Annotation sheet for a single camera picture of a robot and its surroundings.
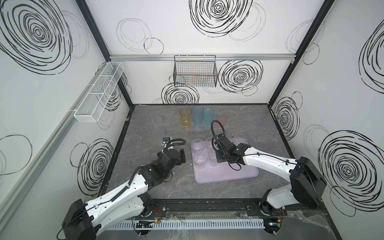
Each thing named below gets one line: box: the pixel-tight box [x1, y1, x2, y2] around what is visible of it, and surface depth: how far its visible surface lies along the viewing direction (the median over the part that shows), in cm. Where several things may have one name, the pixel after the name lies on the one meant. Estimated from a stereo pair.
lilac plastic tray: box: [191, 138, 259, 184], surface depth 87 cm
